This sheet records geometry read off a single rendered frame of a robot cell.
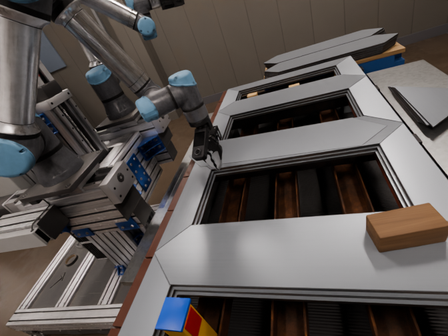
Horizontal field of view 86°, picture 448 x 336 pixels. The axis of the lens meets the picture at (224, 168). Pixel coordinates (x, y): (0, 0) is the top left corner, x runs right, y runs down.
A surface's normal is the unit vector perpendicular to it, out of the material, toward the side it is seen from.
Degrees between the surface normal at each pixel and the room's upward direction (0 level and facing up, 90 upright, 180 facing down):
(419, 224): 0
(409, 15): 90
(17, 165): 95
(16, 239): 90
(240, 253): 0
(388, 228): 0
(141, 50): 90
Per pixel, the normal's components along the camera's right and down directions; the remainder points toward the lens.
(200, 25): -0.10, 0.61
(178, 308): -0.33, -0.77
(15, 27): 0.46, 0.47
